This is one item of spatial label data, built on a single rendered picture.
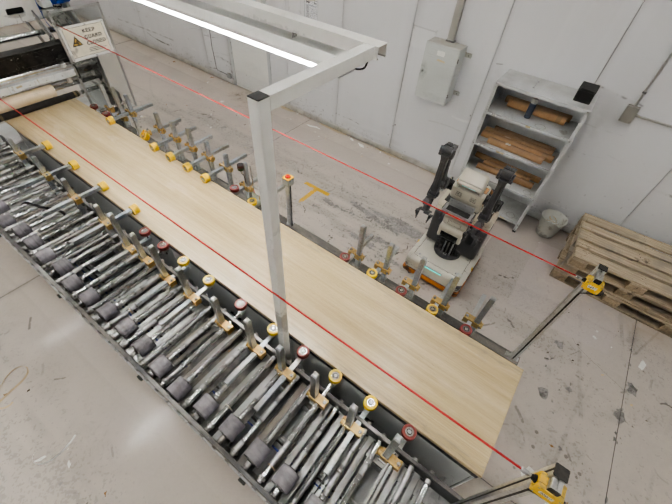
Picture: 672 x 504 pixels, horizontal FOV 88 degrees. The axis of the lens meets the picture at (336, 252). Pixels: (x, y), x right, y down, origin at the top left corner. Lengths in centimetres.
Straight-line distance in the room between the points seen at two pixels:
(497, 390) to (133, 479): 250
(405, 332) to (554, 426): 167
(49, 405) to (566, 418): 411
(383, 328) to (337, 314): 32
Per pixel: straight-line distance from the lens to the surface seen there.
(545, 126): 431
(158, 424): 326
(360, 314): 241
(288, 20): 184
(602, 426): 386
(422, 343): 239
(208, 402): 227
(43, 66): 516
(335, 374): 219
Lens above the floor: 294
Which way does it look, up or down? 49 degrees down
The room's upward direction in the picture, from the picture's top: 5 degrees clockwise
